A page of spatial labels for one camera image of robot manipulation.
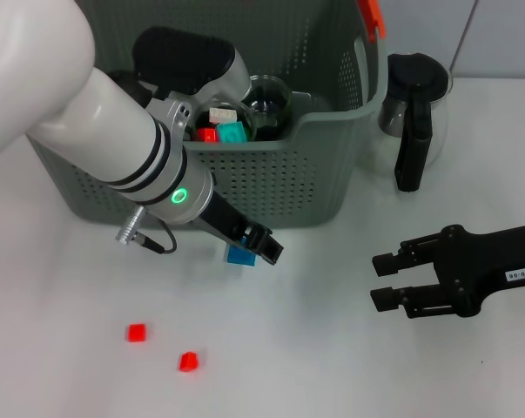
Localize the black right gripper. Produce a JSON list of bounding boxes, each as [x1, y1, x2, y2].
[[369, 222, 525, 320]]

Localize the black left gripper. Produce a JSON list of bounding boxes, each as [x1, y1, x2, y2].
[[192, 190, 286, 266]]

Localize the blue square building brick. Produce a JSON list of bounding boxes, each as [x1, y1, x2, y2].
[[225, 236, 258, 267]]

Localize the teal square building brick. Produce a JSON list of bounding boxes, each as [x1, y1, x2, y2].
[[216, 121, 251, 144]]

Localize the small orange sloped brick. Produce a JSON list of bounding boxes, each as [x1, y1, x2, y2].
[[178, 351, 201, 374]]

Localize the white building brick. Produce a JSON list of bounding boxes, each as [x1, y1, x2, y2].
[[208, 107, 239, 125]]

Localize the glass teacup black sleeve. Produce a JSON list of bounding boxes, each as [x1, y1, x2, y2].
[[192, 98, 259, 143], [242, 74, 294, 140]]

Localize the small orange square brick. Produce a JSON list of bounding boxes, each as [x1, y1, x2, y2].
[[126, 322, 148, 345]]

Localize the grey perforated storage basket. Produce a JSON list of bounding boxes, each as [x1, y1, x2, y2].
[[24, 0, 389, 230]]

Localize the glass carafe black lid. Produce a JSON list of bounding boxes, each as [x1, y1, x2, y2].
[[373, 52, 454, 193]]

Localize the grey left gripper cable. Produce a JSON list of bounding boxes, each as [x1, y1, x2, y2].
[[115, 206, 178, 254]]

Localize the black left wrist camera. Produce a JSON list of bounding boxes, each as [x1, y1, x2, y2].
[[132, 25, 237, 96]]

